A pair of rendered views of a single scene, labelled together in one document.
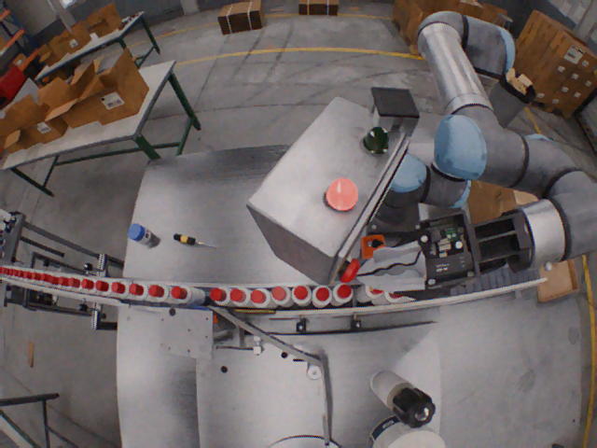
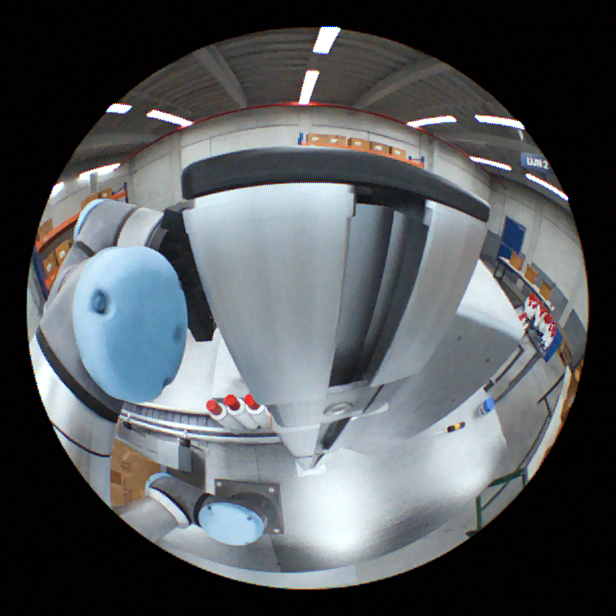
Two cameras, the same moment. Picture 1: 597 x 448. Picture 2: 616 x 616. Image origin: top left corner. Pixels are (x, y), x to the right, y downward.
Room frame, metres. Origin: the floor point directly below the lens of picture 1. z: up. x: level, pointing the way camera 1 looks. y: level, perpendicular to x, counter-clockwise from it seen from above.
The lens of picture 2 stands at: (0.22, -0.14, 1.50)
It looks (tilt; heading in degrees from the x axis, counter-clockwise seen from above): 39 degrees down; 164
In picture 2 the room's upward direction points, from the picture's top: straight up
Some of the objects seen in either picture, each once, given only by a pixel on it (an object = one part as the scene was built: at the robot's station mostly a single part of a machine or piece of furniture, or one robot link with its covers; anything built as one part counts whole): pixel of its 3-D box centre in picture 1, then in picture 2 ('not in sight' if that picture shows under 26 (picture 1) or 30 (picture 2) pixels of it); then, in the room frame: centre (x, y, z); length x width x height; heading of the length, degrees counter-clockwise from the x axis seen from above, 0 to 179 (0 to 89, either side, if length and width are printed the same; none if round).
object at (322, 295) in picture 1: (321, 297); not in sight; (0.05, -0.03, 0.98); 0.05 x 0.05 x 0.20
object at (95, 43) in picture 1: (93, 63); not in sight; (3.82, 2.89, 0.39); 2.20 x 0.80 x 0.78; 80
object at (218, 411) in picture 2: not in sight; (225, 418); (0.02, -0.32, 0.98); 0.05 x 0.05 x 0.20
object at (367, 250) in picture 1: (362, 273); not in sight; (0.09, -0.14, 1.05); 0.10 x 0.04 x 0.33; 173
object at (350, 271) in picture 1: (347, 269); not in sight; (0.06, -0.06, 1.32); 0.04 x 0.03 x 0.04; 138
